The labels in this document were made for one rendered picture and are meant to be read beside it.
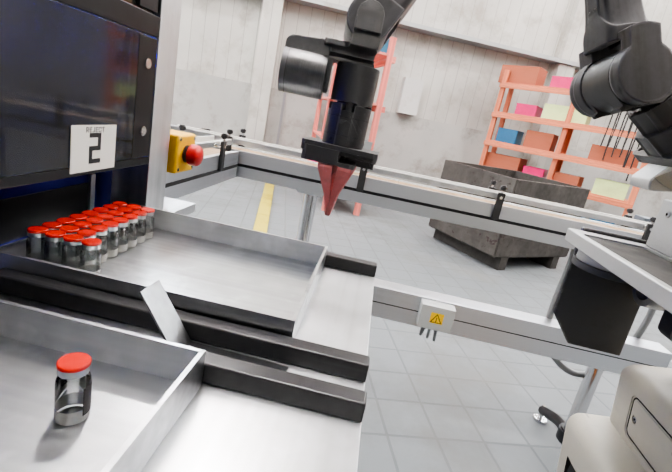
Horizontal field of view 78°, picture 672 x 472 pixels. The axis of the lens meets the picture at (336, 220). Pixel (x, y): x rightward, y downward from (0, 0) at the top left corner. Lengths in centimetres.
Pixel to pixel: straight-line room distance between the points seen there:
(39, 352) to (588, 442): 61
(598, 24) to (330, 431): 59
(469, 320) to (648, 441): 104
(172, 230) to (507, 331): 125
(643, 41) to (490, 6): 749
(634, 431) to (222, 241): 62
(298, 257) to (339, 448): 38
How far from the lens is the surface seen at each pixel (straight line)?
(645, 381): 65
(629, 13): 70
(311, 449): 36
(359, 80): 55
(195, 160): 82
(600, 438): 67
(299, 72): 55
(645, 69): 66
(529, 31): 841
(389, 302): 156
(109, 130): 65
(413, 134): 757
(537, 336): 170
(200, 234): 72
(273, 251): 69
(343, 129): 55
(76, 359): 35
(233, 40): 734
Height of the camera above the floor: 112
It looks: 14 degrees down
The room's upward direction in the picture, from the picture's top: 11 degrees clockwise
